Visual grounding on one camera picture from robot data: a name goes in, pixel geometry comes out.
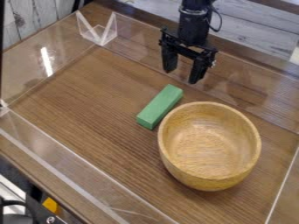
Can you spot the brown wooden bowl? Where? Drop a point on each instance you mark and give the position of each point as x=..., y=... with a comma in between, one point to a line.
x=210, y=145

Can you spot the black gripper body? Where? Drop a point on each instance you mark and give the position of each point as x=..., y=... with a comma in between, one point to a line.
x=189, y=40

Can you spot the clear acrylic enclosure wall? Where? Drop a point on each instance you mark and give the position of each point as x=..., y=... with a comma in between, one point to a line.
x=69, y=131

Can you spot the clear acrylic corner bracket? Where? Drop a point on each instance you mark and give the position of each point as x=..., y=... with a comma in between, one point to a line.
x=98, y=34

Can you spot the green rectangular block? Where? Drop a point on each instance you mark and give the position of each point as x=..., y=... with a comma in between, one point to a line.
x=159, y=106

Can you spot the yellow label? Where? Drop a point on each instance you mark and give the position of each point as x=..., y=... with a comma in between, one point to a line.
x=51, y=205

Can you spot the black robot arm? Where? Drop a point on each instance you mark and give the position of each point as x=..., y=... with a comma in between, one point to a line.
x=197, y=4

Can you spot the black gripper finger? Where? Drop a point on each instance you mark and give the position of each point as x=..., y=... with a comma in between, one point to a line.
x=170, y=59
x=198, y=70

